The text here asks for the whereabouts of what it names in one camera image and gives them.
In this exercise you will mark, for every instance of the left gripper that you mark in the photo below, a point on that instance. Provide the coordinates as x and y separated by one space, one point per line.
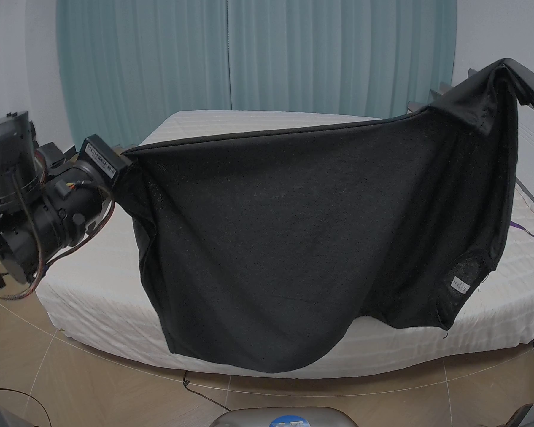
80 207

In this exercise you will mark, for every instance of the black T-shirt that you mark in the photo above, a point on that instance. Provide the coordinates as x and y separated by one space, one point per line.
293 220

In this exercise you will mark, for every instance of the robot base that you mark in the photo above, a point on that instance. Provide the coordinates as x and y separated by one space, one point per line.
280 418

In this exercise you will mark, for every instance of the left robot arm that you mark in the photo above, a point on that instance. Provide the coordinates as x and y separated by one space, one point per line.
6 158

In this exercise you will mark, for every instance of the bed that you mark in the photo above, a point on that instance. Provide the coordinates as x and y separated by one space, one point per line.
93 291

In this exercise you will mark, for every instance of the grey bedside table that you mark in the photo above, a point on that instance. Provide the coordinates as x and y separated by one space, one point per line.
440 94

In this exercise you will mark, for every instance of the purple garment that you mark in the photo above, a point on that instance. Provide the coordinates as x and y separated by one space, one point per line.
523 228

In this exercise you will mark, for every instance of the blue-green curtain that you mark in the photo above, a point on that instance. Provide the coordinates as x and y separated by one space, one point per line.
142 51
338 38

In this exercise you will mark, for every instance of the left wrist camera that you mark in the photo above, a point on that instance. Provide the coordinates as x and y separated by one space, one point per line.
53 158

